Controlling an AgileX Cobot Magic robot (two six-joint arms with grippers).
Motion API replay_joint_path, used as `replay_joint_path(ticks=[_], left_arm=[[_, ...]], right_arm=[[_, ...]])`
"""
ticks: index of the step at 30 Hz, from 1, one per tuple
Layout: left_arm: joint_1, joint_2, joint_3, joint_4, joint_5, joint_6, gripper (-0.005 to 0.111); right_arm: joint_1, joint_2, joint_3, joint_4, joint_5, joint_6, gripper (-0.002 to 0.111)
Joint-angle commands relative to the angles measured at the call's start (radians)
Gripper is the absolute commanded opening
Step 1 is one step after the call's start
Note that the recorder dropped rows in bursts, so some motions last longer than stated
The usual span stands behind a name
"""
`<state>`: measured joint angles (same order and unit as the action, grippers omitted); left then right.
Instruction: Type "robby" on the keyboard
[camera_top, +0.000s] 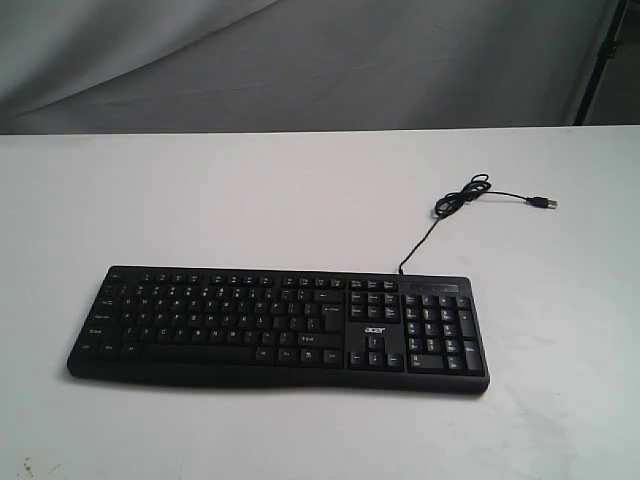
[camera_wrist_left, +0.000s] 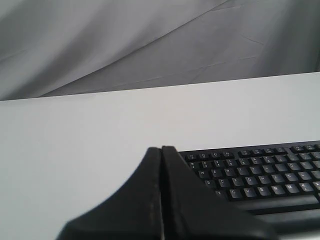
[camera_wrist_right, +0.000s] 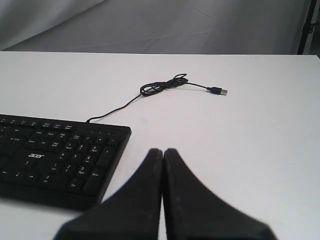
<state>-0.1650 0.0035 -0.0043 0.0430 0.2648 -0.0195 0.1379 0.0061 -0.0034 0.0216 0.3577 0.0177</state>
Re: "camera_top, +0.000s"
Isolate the black Acer keyboard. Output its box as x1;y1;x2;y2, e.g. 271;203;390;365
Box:
67;266;490;395

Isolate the grey backdrop cloth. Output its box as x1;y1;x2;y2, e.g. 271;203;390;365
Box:
1;1;618;134

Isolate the black tripod stand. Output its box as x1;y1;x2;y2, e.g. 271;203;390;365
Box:
573;1;639;126

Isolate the black usb cable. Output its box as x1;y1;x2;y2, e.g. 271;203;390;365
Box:
398;173;560;277

